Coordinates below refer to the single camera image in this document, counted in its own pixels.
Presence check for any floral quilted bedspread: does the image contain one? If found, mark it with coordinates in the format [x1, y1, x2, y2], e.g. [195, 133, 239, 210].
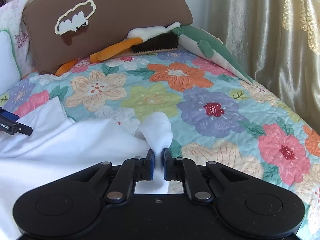
[1, 50, 319, 239]

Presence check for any golden satin curtain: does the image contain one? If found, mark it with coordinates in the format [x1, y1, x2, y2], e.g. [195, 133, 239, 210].
[208, 0, 319, 130]

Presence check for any brown pillow with cloud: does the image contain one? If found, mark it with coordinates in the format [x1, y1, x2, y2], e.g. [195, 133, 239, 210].
[23, 0, 193, 74]

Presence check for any green white plush crocodile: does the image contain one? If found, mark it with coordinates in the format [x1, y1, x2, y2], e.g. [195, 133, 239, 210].
[172, 25, 253, 84]

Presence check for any white fleece garment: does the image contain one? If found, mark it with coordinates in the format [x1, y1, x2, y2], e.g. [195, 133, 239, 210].
[1, 99, 173, 239]

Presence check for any pink patterned white pillow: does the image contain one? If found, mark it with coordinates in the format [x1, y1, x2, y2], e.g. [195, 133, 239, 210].
[1, 0, 35, 77]

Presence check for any white orange black plush bird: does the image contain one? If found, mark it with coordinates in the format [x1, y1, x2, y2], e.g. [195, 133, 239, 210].
[55, 22, 181, 76]

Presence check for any white mahjong character pillow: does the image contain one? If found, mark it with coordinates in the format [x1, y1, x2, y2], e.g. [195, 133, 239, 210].
[0, 30, 21, 94]

